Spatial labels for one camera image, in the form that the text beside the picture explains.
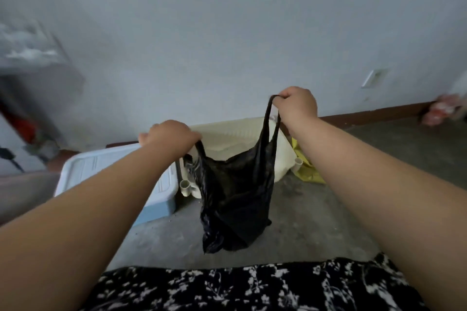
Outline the person's left hand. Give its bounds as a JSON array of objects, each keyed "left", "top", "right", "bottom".
[{"left": 138, "top": 120, "right": 202, "bottom": 162}]

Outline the white wall socket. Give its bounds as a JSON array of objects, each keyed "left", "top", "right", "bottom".
[{"left": 361, "top": 69, "right": 388, "bottom": 89}]

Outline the black white floral dress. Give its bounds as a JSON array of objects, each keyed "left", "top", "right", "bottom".
[{"left": 78, "top": 252, "right": 431, "bottom": 311}]

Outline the person's left forearm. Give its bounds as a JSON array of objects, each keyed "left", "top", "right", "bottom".
[{"left": 0, "top": 145, "right": 179, "bottom": 311}]

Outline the black plastic bag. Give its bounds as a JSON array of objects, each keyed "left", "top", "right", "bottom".
[{"left": 182, "top": 95, "right": 282, "bottom": 254}]

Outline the yellow plastic bag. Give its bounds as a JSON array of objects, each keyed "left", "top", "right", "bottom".
[{"left": 290, "top": 138, "right": 326, "bottom": 185}]

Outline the pink plastic bag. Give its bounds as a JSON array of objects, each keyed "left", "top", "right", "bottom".
[{"left": 421, "top": 94, "right": 467, "bottom": 127}]

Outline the cream plastic basket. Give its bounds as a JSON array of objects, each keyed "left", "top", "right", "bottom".
[{"left": 178, "top": 117, "right": 304, "bottom": 200}]

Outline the red object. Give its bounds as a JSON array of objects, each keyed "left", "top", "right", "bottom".
[{"left": 0, "top": 101, "right": 39, "bottom": 145}]

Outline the person's right forearm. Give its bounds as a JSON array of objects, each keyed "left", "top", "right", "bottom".
[{"left": 286, "top": 115, "right": 467, "bottom": 311}]

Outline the light blue storage box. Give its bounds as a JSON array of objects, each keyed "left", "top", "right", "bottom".
[{"left": 54, "top": 143, "right": 180, "bottom": 227}]

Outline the person's right hand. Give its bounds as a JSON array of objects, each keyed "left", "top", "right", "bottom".
[{"left": 272, "top": 86, "right": 319, "bottom": 129}]

